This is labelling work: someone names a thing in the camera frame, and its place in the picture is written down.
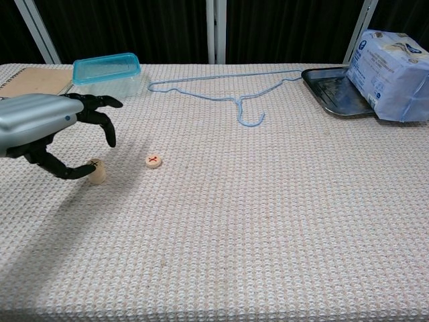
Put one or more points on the grey upright frame post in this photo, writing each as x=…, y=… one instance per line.
x=216, y=31

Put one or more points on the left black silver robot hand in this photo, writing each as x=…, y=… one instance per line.
x=33, y=117

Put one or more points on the red shuai wooden chess piece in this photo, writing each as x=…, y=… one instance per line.
x=98, y=182

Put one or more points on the black pleated curtain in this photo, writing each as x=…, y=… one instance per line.
x=134, y=27

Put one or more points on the grey slanted frame post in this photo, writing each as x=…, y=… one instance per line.
x=360, y=31
x=38, y=31

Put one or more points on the clear container teal lid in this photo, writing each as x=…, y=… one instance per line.
x=107, y=73

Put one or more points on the brown spiral notebook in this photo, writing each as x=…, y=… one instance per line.
x=37, y=80

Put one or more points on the beige cloth-covered table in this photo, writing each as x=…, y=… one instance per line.
x=234, y=218

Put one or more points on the dark metal tray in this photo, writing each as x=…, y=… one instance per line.
x=332, y=90

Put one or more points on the red cross-mark wooden chess piece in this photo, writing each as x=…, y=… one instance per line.
x=153, y=161

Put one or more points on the blue tissue pack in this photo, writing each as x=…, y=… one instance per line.
x=392, y=77

